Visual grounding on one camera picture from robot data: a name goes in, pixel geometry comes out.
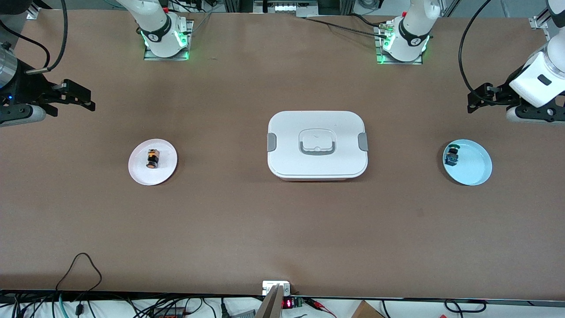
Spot white lunch box grey clasps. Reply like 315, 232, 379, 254
267, 110, 368, 181

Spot brown cardboard box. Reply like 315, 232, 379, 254
351, 300, 384, 318

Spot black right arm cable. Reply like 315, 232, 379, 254
26, 0, 69, 75
0, 20, 52, 68

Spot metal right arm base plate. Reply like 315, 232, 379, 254
143, 20, 194, 61

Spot black cable to base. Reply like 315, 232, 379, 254
304, 13, 391, 38

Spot light blue round plate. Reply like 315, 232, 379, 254
442, 139, 493, 186

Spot white round plate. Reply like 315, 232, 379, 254
128, 139, 178, 186

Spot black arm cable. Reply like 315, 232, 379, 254
26, 0, 69, 75
458, 0, 501, 106
0, 20, 52, 68

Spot grey camera mount bar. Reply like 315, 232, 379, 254
255, 284, 285, 318

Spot black coiled cable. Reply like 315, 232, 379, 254
444, 299, 487, 313

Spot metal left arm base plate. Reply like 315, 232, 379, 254
375, 24, 424, 65

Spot lit metal rack panel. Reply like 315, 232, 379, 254
254, 0, 318, 15

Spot aluminium frame bracket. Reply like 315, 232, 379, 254
529, 9, 552, 30

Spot white mount bracket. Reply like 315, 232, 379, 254
262, 281, 291, 295

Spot black looped cable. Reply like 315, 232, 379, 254
55, 253, 103, 292

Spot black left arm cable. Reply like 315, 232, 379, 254
458, 0, 501, 106

